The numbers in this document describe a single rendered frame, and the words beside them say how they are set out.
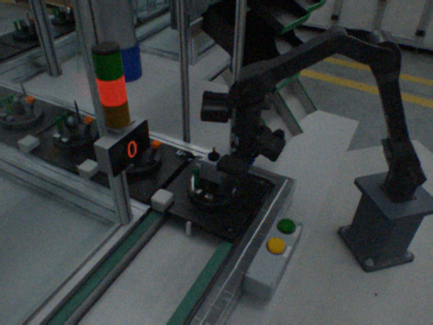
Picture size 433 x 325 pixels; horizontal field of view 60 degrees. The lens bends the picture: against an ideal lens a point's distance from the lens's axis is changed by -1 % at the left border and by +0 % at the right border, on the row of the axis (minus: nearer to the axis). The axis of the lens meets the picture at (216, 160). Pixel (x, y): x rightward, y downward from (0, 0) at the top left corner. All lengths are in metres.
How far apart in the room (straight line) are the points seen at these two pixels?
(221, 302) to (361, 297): 0.36
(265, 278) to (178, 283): 0.20
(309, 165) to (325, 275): 0.44
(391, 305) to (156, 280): 0.56
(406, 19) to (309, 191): 3.80
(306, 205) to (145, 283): 0.54
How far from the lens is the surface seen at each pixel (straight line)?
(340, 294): 1.01
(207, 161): 0.94
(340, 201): 1.23
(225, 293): 0.85
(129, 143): 0.79
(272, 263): 0.90
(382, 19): 4.89
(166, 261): 0.95
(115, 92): 0.72
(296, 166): 1.32
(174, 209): 0.98
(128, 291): 0.92
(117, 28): 1.74
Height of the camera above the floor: 1.68
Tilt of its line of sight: 39 degrees down
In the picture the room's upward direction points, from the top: 1 degrees clockwise
